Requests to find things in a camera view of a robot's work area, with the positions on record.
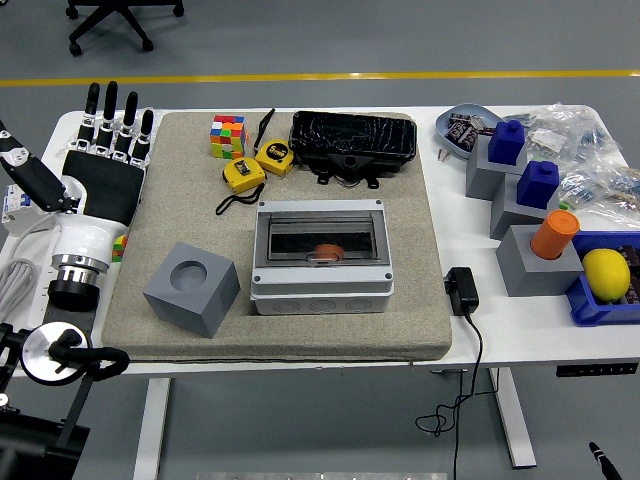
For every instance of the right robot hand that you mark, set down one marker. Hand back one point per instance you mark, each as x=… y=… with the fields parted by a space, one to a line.
x=600 y=457

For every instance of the grey electrical box with lid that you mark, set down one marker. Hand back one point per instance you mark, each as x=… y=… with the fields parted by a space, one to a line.
x=320 y=295

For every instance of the orange cylinder battery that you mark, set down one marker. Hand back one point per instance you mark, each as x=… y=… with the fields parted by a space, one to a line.
x=552 y=237
x=327 y=250

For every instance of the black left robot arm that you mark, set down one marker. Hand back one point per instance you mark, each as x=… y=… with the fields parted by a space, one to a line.
x=45 y=350

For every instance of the colourful puzzle cube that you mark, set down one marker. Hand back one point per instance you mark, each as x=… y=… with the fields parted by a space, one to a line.
x=119 y=250
x=227 y=137

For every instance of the dark snack packets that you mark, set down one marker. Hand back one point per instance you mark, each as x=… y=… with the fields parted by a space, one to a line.
x=460 y=132

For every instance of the yellow lemon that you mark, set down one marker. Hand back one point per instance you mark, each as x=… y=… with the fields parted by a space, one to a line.
x=606 y=275

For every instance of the small screws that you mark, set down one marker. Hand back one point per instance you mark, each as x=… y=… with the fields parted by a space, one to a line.
x=442 y=155

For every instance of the black plastic tray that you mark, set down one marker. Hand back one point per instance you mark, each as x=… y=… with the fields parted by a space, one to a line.
x=350 y=135

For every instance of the blue plastic block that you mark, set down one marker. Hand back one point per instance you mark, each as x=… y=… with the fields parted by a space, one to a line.
x=537 y=187
x=506 y=145

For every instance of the blue storage bin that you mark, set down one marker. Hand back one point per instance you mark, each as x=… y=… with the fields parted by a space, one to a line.
x=585 y=307

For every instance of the white table leg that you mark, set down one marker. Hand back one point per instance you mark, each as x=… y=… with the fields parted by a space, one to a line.
x=510 y=415
x=152 y=425

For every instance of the yellow tape measure black label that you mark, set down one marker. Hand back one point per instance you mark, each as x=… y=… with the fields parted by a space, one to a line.
x=274 y=156

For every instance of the blue-grey bowl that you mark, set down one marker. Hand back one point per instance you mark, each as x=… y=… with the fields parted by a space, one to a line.
x=445 y=130

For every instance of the black office chair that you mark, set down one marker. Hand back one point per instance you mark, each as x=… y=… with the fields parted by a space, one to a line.
x=120 y=12

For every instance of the beige fabric mat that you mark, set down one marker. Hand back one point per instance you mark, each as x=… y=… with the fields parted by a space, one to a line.
x=350 y=335

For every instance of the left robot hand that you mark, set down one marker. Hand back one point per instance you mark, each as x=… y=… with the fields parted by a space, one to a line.
x=102 y=190

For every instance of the white circuit breaker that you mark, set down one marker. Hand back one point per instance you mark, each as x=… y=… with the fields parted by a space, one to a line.
x=12 y=215

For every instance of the grey block with round hole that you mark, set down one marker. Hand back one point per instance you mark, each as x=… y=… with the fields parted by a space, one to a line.
x=200 y=310
x=530 y=280

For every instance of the black table control panel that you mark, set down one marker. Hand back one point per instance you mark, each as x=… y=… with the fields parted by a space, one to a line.
x=595 y=370

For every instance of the small green piece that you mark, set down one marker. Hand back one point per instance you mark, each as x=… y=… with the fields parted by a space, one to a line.
x=564 y=204

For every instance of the black power adapter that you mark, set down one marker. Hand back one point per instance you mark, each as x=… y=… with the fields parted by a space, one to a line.
x=462 y=292

